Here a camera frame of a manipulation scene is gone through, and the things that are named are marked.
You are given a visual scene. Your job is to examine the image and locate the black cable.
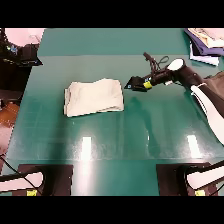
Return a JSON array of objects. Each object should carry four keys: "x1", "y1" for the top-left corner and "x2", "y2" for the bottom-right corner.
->
[{"x1": 156, "y1": 55, "x2": 170, "y2": 68}]

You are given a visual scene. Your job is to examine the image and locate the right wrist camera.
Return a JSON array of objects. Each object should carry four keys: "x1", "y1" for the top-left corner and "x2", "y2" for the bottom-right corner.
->
[{"x1": 142, "y1": 51, "x2": 160, "y2": 77}]

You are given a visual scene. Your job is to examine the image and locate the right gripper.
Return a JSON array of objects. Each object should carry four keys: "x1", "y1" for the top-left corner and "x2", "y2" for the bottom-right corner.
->
[{"x1": 124, "y1": 75, "x2": 154, "y2": 93}]

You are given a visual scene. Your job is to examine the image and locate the white garment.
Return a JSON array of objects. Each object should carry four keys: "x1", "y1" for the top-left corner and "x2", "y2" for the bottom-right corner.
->
[{"x1": 189, "y1": 42, "x2": 221, "y2": 67}]

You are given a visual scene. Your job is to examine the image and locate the white T-shirt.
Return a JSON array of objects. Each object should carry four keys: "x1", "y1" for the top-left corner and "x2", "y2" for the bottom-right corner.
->
[{"x1": 63, "y1": 77, "x2": 125, "y2": 118}]

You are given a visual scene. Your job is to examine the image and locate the cream garment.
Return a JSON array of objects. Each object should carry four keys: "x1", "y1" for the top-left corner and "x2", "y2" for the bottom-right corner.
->
[{"x1": 187, "y1": 28, "x2": 224, "y2": 49}]

